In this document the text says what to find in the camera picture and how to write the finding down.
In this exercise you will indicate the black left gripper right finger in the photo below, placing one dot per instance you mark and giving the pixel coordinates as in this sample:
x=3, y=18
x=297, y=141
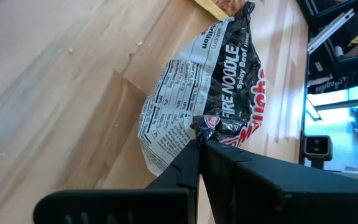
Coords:
x=291, y=202

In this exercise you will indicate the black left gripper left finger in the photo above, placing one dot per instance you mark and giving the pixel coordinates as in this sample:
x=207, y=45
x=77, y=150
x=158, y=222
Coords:
x=120, y=208

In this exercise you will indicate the black fire noodle pack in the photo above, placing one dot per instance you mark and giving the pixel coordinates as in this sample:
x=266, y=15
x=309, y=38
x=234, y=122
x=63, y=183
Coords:
x=228, y=77

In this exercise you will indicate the yellow creamy chicken ramen pack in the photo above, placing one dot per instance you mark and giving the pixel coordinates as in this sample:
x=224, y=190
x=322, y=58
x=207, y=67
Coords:
x=211, y=9

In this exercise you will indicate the silver aluminium bar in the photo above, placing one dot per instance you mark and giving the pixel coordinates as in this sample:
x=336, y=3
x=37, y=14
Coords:
x=328, y=31

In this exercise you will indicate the small table-level camera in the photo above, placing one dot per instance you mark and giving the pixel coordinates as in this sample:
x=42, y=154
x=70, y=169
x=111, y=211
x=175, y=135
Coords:
x=318, y=145

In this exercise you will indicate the black aluminium table frame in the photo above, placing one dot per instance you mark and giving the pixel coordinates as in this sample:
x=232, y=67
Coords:
x=304, y=118

